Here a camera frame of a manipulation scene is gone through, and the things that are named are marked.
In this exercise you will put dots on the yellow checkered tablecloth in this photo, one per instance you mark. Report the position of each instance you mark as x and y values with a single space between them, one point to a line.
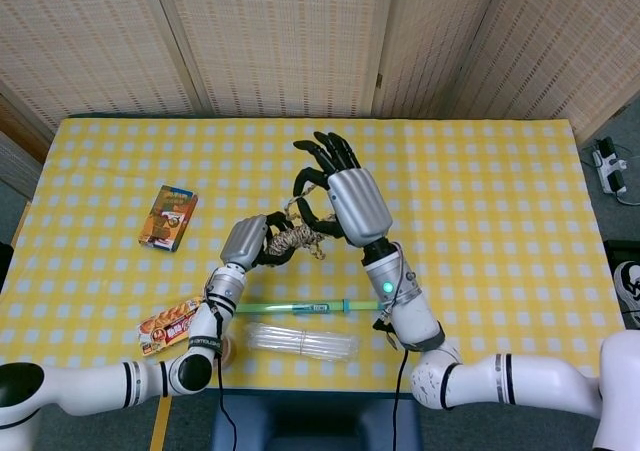
450 221

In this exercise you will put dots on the woven folding screen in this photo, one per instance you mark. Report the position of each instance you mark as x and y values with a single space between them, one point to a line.
275 36

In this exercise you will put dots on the bundle of wrapped white straws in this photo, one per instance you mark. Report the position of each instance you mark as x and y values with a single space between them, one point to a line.
280 341

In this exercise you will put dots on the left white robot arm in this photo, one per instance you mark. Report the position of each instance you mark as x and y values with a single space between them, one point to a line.
100 386

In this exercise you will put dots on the white power strip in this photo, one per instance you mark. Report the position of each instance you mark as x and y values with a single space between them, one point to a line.
607 166

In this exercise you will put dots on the small orange blue card box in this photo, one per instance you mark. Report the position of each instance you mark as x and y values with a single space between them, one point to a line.
167 218

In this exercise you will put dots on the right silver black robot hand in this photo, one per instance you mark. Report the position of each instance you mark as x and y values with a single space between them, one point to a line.
360 206

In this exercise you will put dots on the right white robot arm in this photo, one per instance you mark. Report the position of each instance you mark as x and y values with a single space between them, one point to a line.
525 376

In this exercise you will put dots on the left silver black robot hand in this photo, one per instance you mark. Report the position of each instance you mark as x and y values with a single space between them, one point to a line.
242 243

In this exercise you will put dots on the green blue water pump toy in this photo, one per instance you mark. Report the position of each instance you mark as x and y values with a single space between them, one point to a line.
270 308

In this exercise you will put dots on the rubber band around straws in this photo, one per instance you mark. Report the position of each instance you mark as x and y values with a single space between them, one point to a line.
303 343

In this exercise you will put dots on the orange red snack box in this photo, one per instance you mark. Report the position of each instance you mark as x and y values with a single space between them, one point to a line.
160 328

